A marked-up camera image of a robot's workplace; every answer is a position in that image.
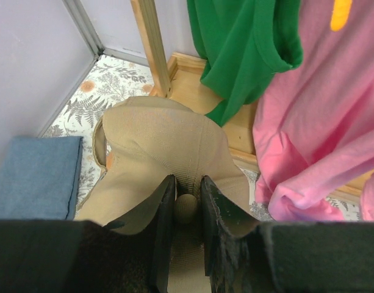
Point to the pink t-shirt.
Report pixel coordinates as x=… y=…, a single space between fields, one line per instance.
x=314 y=126

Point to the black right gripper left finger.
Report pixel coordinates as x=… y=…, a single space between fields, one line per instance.
x=129 y=254

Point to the green tank top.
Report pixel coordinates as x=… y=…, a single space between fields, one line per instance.
x=244 y=43

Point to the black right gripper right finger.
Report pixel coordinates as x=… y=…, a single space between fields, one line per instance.
x=243 y=254

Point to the folded blue denim cloth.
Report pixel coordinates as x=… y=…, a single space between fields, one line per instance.
x=39 y=178

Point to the beige baseball cap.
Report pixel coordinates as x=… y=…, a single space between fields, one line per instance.
x=139 y=142

